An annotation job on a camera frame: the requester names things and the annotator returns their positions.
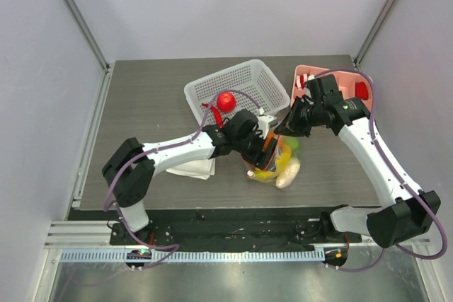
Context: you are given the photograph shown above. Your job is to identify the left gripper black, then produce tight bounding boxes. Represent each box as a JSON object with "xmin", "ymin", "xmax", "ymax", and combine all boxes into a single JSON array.
[{"xmin": 234, "ymin": 129, "xmax": 277, "ymax": 173}]

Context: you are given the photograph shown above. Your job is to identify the yellow fake banana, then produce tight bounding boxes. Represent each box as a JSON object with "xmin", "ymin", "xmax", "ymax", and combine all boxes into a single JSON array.
[{"xmin": 248, "ymin": 144, "xmax": 292, "ymax": 182}]

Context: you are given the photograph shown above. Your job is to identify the clear zip bag orange seal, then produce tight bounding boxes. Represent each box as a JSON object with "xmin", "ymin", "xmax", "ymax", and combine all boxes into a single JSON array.
[{"xmin": 245, "ymin": 115, "xmax": 301, "ymax": 190}]

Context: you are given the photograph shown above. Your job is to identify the red fake chili pepper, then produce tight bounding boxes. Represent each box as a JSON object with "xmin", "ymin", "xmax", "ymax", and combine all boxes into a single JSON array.
[{"xmin": 201, "ymin": 103, "xmax": 224, "ymax": 128}]

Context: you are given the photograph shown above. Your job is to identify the red fake apple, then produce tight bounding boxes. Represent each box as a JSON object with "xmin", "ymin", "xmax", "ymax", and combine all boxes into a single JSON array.
[{"xmin": 217, "ymin": 92, "xmax": 236, "ymax": 113}]

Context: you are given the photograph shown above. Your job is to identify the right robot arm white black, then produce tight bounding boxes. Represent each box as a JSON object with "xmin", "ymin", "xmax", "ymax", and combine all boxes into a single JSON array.
[{"xmin": 275, "ymin": 71, "xmax": 441, "ymax": 248}]

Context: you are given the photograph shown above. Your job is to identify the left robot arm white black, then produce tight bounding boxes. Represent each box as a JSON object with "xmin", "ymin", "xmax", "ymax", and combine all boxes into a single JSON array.
[{"xmin": 102, "ymin": 109, "xmax": 278, "ymax": 245}]

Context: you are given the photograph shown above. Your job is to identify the green fake fruit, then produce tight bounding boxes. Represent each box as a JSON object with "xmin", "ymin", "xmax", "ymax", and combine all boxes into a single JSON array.
[{"xmin": 285, "ymin": 137, "xmax": 299, "ymax": 153}]

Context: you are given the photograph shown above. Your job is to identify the white fake radish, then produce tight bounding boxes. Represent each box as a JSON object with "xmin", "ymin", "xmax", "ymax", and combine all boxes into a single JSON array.
[{"xmin": 275, "ymin": 158, "xmax": 301, "ymax": 189}]

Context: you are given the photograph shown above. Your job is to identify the white perforated plastic basket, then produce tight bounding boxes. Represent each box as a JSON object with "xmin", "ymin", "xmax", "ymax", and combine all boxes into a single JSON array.
[{"xmin": 184, "ymin": 59, "xmax": 290, "ymax": 124}]

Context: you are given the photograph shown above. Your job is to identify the red white striped item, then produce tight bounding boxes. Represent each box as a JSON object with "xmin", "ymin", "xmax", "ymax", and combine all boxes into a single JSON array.
[{"xmin": 294, "ymin": 74, "xmax": 315, "ymax": 90}]

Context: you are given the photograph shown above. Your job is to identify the folded white towel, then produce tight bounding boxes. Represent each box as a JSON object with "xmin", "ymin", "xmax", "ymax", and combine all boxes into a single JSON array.
[{"xmin": 166, "ymin": 159, "xmax": 215, "ymax": 180}]

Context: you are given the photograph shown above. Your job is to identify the pink compartment tray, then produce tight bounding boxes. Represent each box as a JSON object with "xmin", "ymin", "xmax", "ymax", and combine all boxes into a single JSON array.
[{"xmin": 290, "ymin": 65, "xmax": 373, "ymax": 110}]

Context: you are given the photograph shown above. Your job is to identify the red item right compartment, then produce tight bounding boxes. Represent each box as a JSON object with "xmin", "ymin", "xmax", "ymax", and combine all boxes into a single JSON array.
[{"xmin": 355, "ymin": 82, "xmax": 369, "ymax": 100}]

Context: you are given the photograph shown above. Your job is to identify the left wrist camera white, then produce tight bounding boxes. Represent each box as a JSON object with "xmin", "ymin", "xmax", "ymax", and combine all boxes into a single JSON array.
[{"xmin": 256, "ymin": 108, "xmax": 278, "ymax": 136}]

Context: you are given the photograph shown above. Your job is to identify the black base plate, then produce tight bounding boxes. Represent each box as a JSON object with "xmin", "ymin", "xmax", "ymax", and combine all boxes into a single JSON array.
[{"xmin": 109, "ymin": 208, "xmax": 351, "ymax": 252}]

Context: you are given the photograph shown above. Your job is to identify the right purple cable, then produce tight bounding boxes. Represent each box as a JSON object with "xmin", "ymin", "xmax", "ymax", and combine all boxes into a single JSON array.
[{"xmin": 311, "ymin": 69, "xmax": 447, "ymax": 273}]

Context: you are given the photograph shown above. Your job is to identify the purple cable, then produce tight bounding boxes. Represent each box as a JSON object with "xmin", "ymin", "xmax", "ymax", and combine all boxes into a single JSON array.
[
  {"xmin": 311, "ymin": 69, "xmax": 447, "ymax": 273},
  {"xmin": 103, "ymin": 88, "xmax": 265, "ymax": 269}
]

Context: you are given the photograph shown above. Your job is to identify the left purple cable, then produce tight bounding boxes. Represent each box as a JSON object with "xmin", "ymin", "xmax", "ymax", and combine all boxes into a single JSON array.
[{"xmin": 103, "ymin": 88, "xmax": 265, "ymax": 269}]

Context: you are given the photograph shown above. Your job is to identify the white slotted cable duct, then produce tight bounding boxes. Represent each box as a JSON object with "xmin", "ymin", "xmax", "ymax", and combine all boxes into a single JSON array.
[{"xmin": 59, "ymin": 248, "xmax": 325, "ymax": 263}]

